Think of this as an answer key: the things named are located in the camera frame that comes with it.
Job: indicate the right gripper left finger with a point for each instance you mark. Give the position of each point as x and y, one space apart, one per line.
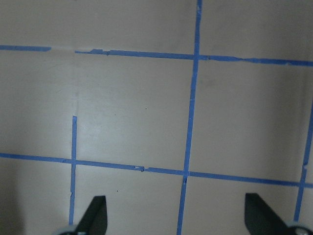
95 218

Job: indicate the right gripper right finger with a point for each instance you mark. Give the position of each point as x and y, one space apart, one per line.
260 219

